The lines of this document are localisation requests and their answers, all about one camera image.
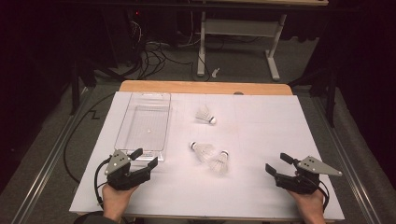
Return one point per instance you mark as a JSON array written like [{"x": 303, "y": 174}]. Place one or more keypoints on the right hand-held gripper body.
[{"x": 299, "y": 183}]

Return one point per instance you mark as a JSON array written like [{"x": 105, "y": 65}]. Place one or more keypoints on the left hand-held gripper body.
[{"x": 120, "y": 179}]

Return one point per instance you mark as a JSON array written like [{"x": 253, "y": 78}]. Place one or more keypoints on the clear plastic tray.
[{"x": 146, "y": 124}]

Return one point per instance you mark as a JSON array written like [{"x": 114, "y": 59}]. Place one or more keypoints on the white feather shuttlecock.
[
  {"x": 204, "y": 151},
  {"x": 219, "y": 163},
  {"x": 204, "y": 115}
]

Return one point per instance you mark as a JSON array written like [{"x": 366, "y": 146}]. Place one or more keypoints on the person's left hand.
[{"x": 115, "y": 202}]

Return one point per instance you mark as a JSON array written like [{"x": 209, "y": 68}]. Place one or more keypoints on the person's right hand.
[{"x": 311, "y": 207}]

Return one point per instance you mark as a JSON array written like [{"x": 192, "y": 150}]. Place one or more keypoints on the white table cover sheet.
[{"x": 264, "y": 124}]

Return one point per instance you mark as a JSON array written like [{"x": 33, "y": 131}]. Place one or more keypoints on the black metal stand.
[
  {"x": 75, "y": 93},
  {"x": 331, "y": 102}
]

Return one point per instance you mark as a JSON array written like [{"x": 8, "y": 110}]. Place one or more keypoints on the small white floor object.
[{"x": 214, "y": 73}]

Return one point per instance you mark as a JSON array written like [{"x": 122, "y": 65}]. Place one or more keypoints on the aluminium floor rail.
[
  {"x": 355, "y": 186},
  {"x": 51, "y": 157}
]

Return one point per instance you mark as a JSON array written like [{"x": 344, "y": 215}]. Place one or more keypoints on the white metal desk frame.
[{"x": 239, "y": 28}]

